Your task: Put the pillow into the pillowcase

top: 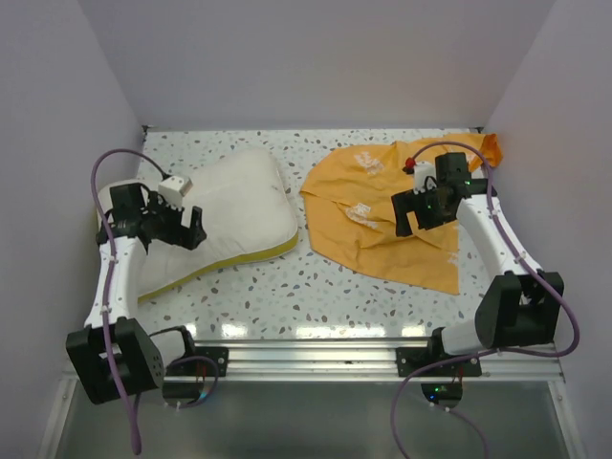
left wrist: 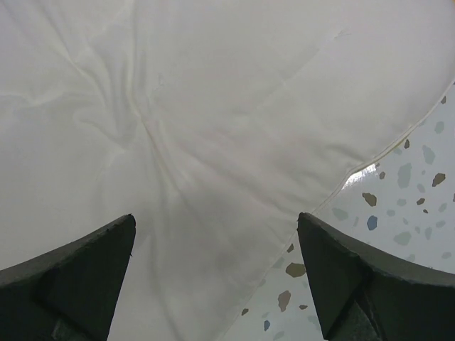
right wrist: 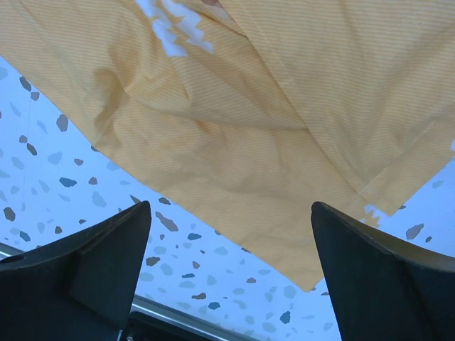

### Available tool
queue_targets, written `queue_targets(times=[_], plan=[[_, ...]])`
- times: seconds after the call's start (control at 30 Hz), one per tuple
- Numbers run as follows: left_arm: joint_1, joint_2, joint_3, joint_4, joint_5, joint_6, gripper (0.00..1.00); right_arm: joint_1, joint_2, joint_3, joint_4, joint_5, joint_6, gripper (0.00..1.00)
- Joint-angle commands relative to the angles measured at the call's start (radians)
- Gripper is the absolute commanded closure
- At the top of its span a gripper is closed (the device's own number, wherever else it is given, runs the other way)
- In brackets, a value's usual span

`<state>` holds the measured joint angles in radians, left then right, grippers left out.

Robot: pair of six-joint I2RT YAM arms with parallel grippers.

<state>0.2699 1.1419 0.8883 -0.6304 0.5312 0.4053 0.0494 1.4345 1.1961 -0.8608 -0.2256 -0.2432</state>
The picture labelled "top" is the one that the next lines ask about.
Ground white pillow yellow edge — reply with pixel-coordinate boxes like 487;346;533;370
138;148;297;301

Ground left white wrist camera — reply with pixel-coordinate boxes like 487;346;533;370
158;175;192;201

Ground orange pillowcase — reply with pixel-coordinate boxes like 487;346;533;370
300;133;503;295

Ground aluminium mounting rail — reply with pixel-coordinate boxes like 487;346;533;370
61;337;566;383

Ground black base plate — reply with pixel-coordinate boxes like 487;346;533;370
395;347;482;378
166;346;230;378

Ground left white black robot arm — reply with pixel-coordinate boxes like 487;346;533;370
66;175;207;404

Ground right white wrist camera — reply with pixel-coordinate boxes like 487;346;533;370
404;158;437;194

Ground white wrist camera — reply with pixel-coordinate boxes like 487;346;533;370
158;175;192;201
404;158;437;194

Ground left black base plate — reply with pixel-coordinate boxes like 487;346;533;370
166;346;230;378

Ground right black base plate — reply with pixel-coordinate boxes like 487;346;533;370
395;347;482;378

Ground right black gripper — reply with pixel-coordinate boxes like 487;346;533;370
393;184;456;237

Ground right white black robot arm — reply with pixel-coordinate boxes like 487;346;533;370
391;152;564;376

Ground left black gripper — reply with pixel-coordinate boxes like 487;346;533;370
141;191;206;251

